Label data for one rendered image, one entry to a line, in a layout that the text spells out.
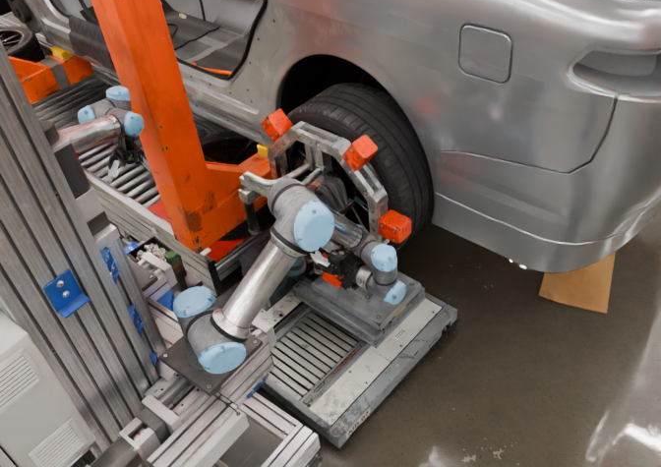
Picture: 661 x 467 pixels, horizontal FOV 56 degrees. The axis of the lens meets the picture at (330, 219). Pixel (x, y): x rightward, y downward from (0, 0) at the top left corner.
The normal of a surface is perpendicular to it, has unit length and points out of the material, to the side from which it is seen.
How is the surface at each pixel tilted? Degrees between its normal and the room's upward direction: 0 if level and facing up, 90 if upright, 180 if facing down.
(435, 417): 0
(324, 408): 0
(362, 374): 0
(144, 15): 90
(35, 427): 90
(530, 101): 90
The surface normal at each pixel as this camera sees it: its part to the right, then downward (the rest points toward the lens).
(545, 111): -0.66, 0.54
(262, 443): -0.10, -0.76
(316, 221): 0.59, 0.41
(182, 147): 0.74, 0.38
